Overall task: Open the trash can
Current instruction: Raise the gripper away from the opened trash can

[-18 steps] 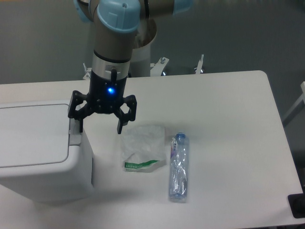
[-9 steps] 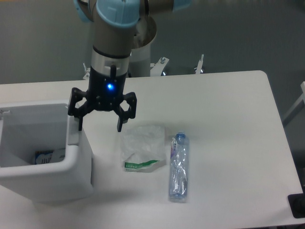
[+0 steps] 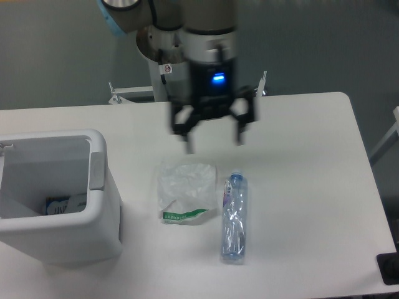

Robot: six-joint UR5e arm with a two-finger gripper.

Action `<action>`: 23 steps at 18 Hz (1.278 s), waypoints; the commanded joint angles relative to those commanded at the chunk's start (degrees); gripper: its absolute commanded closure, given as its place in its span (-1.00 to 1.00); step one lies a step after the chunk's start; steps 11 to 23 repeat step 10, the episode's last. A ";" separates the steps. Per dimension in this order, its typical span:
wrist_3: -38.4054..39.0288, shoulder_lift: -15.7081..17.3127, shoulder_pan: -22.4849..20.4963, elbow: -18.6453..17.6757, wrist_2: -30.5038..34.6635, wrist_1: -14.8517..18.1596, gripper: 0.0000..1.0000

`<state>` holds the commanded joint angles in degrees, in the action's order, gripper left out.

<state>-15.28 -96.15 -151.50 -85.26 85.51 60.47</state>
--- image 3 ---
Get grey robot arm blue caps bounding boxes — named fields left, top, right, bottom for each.
left=97, top=1, right=256, bottom=145

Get white furniture leg at right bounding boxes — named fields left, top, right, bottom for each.
left=369, top=107, right=398, bottom=166

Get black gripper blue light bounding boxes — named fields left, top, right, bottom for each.
left=170, top=59, right=256, bottom=154

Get white plastic trash can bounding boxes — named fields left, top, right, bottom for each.
left=1, top=129, right=122, bottom=264

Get blue white carton in bin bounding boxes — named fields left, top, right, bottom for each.
left=44, top=194, right=87, bottom=216

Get black clamp at table corner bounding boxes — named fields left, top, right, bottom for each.
left=377, top=252, right=398, bottom=285

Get crushed clear plastic bottle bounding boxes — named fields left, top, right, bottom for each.
left=221, top=170, right=248, bottom=265

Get crumpled white plastic bag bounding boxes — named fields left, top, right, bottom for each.
left=157, top=161, right=218, bottom=225

